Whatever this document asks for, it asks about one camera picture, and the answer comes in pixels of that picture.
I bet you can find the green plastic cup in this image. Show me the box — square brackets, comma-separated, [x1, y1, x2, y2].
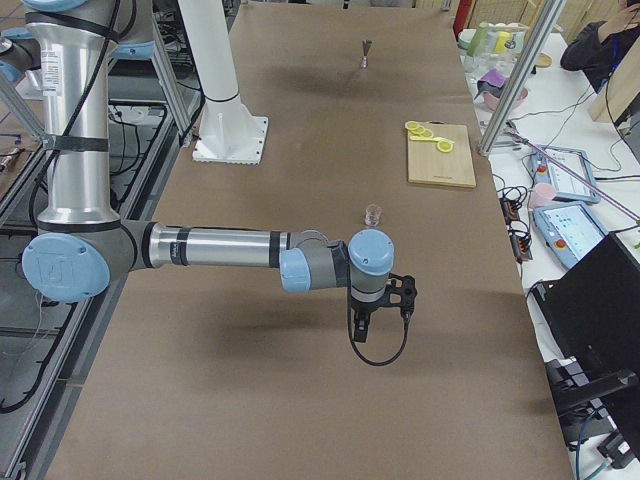
[467, 22, 491, 57]

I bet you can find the lemon slice far end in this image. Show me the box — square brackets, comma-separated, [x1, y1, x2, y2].
[404, 121, 424, 132]

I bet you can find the aluminium frame post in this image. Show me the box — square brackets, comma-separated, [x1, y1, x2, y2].
[478, 0, 566, 157]

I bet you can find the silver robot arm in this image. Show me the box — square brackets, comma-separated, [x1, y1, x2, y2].
[22, 1, 415, 342]

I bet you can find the seated person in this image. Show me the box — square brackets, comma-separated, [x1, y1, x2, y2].
[560, 1, 639, 92]

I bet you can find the long metal grabber stick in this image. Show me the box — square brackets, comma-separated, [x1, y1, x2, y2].
[504, 127, 639, 225]

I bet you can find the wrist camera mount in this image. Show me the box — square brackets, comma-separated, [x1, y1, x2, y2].
[384, 273, 418, 324]

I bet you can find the steel jigger shaker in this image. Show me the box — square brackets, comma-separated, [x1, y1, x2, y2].
[360, 39, 372, 69]

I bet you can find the yellow plastic knife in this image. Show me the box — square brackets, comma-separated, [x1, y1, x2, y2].
[409, 135, 454, 144]

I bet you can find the teach pendant far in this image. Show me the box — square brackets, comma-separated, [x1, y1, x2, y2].
[528, 146, 601, 204]

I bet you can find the teach pendant near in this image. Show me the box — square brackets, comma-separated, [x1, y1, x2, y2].
[533, 201, 609, 269]

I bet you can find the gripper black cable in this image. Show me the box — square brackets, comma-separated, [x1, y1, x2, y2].
[347, 299, 412, 367]

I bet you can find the teach pendant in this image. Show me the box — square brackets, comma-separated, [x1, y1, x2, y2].
[533, 201, 609, 269]
[528, 146, 601, 204]

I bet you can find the pink bowl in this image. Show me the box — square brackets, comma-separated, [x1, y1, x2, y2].
[480, 85, 530, 113]

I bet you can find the bamboo cutting board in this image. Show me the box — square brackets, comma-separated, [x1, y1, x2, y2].
[405, 121, 476, 188]

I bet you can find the pink small cup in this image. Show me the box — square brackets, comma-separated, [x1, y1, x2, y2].
[528, 183, 557, 209]

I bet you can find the purple cloth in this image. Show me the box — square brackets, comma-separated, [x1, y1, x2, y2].
[477, 68, 507, 91]

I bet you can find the white pedestal base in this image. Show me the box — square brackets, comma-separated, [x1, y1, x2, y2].
[179, 0, 269, 165]

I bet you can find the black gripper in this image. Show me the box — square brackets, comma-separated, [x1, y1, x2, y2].
[351, 302, 372, 342]

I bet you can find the lemon slice by knife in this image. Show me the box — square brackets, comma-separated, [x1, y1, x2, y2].
[436, 140, 454, 153]

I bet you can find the clear glass measuring cup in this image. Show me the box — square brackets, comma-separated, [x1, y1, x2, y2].
[364, 204, 382, 228]

